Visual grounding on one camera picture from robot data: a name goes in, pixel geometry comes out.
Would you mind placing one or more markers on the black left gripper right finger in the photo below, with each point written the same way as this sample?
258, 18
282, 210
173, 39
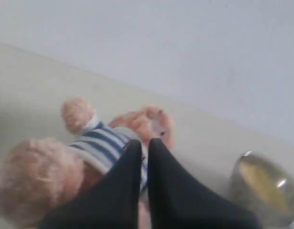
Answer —
178, 201

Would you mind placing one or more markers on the teddy bear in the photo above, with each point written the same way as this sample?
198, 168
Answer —
38, 175

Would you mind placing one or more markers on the yellow millet grain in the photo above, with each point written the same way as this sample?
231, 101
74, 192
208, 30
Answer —
264, 186

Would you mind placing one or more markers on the steel bowl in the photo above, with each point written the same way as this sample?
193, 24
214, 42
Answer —
241, 194

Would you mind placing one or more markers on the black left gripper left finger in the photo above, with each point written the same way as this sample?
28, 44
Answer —
112, 203

